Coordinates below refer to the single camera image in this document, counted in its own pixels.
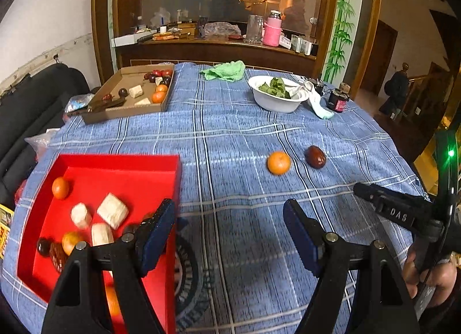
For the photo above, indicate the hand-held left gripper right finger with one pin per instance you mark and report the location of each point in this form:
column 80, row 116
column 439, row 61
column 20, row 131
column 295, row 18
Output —
column 300, row 236

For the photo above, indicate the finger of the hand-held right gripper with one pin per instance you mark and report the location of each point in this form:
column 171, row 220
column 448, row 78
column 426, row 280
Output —
column 396, row 208

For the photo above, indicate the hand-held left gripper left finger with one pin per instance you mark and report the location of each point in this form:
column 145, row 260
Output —
column 155, row 244

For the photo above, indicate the white square cake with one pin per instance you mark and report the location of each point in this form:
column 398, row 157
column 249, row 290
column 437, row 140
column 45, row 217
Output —
column 81, row 215
column 112, row 210
column 143, row 102
column 102, row 234
column 135, row 91

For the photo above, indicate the orange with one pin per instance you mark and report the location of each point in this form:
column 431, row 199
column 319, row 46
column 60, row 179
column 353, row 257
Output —
column 278, row 163
column 112, row 299
column 159, row 97
column 162, row 88
column 71, row 242
column 60, row 188

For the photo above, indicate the red tray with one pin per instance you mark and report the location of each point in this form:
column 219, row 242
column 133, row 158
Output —
column 119, row 183

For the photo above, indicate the dark red jujube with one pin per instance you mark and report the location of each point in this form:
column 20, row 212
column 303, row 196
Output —
column 57, row 257
column 316, row 156
column 107, row 97

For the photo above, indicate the dark plum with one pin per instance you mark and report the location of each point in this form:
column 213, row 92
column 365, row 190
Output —
column 123, row 93
column 44, row 246

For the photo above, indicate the person's right hand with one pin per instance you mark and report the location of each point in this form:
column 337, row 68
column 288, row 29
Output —
column 448, row 280

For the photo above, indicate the wooden stair railing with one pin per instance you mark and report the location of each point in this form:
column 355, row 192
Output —
column 428, row 89

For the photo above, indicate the dark jar with red label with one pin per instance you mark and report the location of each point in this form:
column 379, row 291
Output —
column 337, row 103

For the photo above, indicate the blue plaid tablecloth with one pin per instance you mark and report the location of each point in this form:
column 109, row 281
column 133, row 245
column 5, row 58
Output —
column 234, row 132

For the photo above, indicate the white sock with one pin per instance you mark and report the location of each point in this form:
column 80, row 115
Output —
column 317, row 102

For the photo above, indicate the white bowl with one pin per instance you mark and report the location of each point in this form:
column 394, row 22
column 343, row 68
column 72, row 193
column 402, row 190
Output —
column 277, row 103

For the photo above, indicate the cardboard box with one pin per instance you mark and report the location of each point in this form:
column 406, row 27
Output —
column 122, row 112

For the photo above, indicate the red packet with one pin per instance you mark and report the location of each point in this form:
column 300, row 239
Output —
column 20, row 192

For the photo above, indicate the small glass jar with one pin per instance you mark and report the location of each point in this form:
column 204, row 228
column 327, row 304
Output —
column 318, row 85

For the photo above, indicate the wooden door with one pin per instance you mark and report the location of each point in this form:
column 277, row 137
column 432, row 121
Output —
column 381, row 57

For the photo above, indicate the dark brown tool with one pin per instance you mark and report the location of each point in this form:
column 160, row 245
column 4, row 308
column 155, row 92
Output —
column 97, row 105

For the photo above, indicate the yellow snack packet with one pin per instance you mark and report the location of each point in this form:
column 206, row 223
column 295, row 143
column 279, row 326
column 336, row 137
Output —
column 5, row 226

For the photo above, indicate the green leafy vegetables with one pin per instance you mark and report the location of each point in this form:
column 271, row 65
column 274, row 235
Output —
column 275, row 85

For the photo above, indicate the blue and white packet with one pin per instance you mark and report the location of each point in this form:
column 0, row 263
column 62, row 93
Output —
column 77, row 102

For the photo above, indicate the cluster of red jujubes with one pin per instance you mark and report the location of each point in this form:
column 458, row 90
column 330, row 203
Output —
column 158, row 74

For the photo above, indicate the green cloth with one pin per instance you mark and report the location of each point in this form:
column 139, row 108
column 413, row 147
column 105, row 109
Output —
column 225, row 70

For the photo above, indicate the white carton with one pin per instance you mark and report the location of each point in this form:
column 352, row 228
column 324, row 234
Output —
column 296, row 43
column 307, row 46

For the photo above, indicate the black sofa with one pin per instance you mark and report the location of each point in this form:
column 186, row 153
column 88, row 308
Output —
column 28, row 103

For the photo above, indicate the wooden cabinet with glass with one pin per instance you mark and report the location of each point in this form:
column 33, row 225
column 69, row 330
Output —
column 216, row 51

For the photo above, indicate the pink bottle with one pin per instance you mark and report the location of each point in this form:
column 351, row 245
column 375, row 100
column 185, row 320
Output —
column 272, row 33

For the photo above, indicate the flat white box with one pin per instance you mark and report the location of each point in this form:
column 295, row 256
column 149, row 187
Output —
column 126, row 40

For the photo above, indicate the orange packets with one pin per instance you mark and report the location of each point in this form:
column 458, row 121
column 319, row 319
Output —
column 165, row 36

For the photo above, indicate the glass pitcher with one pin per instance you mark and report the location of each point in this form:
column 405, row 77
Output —
column 254, row 30

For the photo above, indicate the black bottle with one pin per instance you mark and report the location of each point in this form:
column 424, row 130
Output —
column 201, row 28

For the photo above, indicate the crumpled clear plastic bag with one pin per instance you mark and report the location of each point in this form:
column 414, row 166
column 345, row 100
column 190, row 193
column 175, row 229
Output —
column 221, row 28

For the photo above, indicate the bamboo wall painting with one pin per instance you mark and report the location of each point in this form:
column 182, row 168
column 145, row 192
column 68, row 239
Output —
column 342, row 21

